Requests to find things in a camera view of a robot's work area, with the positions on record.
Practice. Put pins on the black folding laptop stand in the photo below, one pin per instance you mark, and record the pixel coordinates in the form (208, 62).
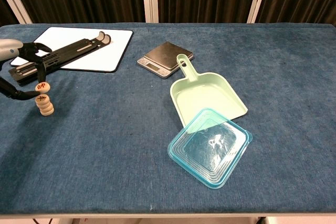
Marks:
(71, 51)

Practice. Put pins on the clear lid with teal rim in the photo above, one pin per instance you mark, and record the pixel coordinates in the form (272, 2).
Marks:
(210, 155)

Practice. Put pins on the chess disc with black character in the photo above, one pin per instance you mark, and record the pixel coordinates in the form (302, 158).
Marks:
(42, 98)
(44, 104)

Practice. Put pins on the mint green plastic dustpan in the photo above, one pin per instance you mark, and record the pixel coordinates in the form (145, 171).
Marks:
(202, 93)

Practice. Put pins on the chess disc with red character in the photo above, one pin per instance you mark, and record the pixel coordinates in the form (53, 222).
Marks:
(46, 108)
(47, 113)

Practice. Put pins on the chess disc red shuai character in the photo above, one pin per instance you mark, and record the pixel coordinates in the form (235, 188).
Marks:
(42, 86)

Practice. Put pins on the blue fabric table cover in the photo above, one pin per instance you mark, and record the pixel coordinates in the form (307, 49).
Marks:
(131, 155)

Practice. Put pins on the white board with black edge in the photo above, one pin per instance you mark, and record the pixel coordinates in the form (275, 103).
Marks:
(105, 48)

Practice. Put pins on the silver digital kitchen scale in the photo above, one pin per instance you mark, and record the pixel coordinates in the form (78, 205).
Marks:
(165, 52)

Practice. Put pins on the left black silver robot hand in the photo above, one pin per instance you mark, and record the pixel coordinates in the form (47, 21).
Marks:
(10, 48)

